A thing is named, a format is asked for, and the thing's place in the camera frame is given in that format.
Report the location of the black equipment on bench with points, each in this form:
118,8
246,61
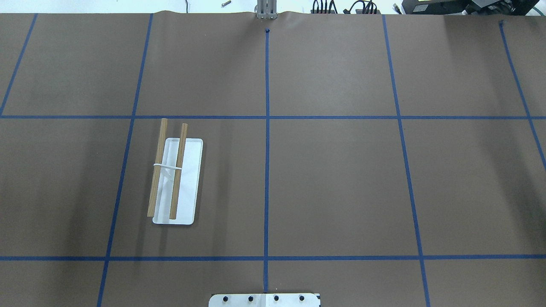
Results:
468,7

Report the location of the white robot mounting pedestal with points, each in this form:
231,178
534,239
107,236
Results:
265,300

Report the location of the inner wooden rack rod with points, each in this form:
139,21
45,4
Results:
178,172

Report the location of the outer wooden rack rod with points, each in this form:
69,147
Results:
157,167

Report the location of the white rack base with stand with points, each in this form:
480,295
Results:
188,191

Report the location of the aluminium frame post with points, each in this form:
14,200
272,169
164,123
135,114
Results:
266,9

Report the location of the wooden rack rod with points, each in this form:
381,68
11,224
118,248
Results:
178,172
157,167

